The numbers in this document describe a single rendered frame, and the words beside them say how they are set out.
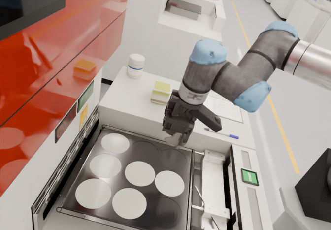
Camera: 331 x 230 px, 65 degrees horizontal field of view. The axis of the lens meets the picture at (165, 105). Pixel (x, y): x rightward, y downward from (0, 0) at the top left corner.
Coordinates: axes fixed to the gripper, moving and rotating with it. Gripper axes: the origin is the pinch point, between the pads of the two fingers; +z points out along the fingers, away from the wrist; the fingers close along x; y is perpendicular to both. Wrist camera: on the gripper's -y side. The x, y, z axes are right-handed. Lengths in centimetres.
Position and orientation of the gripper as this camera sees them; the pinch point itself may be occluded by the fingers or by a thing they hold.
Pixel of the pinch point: (179, 145)
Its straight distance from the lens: 81.6
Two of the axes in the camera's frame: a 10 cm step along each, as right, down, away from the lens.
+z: -2.3, 7.2, 6.6
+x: -0.8, 6.6, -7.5
